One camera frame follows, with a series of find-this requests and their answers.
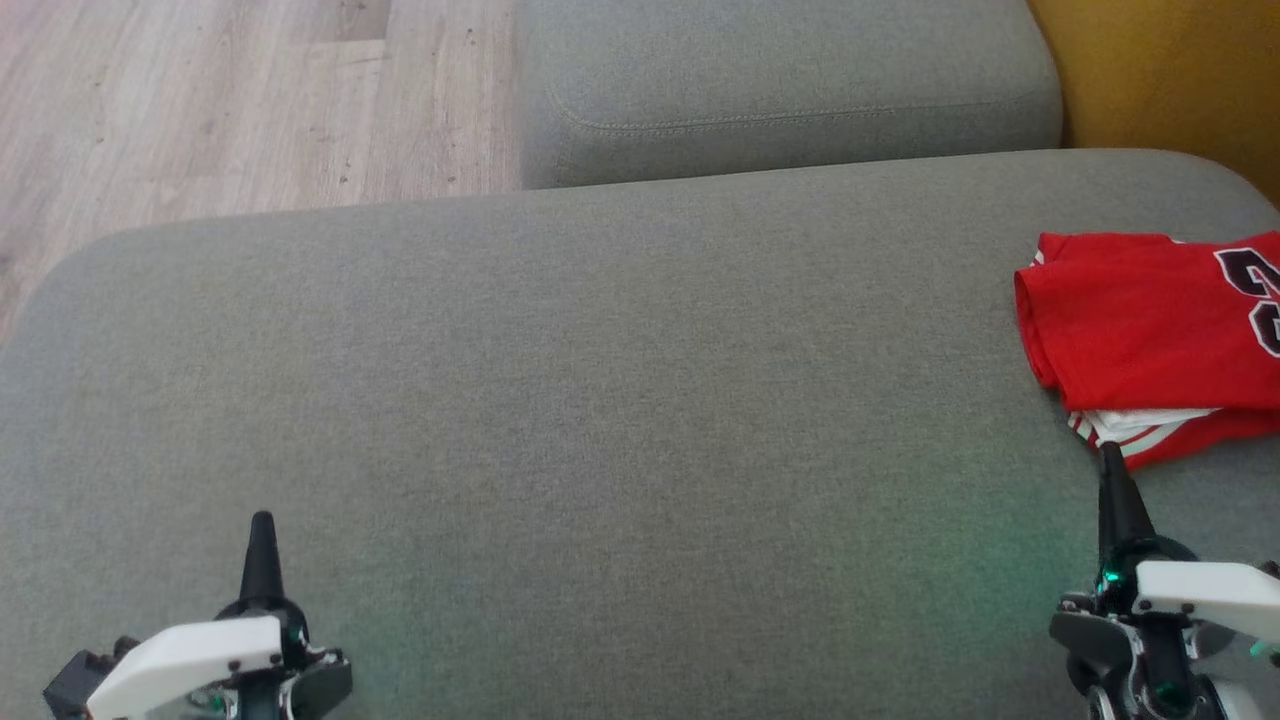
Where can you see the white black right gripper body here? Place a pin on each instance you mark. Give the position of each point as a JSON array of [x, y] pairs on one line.
[[1200, 595]]

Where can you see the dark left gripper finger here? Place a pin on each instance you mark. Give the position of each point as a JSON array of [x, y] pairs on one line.
[[263, 560]]

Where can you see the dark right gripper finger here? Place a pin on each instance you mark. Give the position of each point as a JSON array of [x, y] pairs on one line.
[[1120, 510]]

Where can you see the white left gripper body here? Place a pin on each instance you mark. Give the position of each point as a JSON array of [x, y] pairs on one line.
[[190, 660]]

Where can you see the red jersey with number 23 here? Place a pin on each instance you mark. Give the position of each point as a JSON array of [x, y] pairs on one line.
[[1130, 320]]

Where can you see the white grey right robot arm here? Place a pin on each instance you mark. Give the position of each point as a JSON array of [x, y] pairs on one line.
[[1160, 700]]

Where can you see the large grey sofa seat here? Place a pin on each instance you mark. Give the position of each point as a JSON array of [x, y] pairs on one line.
[[600, 400]]

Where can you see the wide yellow sofa back cushion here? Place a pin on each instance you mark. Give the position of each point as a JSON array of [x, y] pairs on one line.
[[1180, 70]]

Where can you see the medium grey sofa seat cushion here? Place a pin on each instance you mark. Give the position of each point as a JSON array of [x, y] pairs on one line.
[[780, 70]]

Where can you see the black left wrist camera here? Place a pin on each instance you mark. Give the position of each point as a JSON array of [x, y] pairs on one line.
[[75, 680]]

